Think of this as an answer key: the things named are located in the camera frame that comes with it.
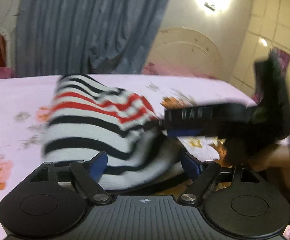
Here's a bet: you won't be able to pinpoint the striped white red black sweater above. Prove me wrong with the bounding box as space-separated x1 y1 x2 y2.
42 75 184 191

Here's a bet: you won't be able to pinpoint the person's right hand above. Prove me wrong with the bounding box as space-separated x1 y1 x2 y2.
247 144 290 197

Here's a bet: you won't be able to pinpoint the pink blanket far bed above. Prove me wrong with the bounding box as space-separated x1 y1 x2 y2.
141 62 217 80

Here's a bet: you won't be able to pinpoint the cream arched headboard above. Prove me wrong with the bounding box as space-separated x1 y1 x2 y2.
144 27 226 81

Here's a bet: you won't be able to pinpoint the pink floral bed sheet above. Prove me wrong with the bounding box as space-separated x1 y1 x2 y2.
0 73 290 240

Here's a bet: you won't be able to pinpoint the cream wardrobe doors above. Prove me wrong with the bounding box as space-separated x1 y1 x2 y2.
230 0 290 95

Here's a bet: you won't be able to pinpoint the blue grey curtain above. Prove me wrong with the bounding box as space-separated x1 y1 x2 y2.
15 0 169 77

